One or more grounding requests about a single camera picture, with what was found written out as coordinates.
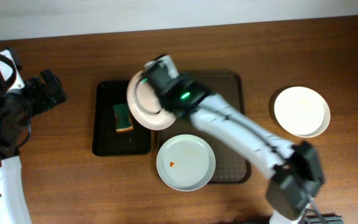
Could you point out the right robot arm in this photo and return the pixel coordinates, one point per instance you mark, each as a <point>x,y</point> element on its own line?
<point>294,172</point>

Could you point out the pale green plate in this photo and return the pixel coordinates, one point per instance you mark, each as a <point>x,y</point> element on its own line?
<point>185,162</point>

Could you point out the green orange sponge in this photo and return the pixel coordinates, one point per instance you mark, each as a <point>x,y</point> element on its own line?
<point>123,118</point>

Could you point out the cream plate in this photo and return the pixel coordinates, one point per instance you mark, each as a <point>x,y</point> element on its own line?
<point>302,111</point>

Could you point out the black water tray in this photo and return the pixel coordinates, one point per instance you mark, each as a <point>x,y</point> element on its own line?
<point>106,140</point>

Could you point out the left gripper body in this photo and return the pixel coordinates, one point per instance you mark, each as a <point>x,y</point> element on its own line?
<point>46,90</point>

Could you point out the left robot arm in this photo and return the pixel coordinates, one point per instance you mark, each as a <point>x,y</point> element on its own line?
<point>20,100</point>

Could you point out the brown serving tray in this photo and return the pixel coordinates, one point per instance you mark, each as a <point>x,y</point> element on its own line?
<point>231,168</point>

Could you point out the pinkish white plate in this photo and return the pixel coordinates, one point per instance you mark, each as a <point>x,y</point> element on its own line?
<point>145,106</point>

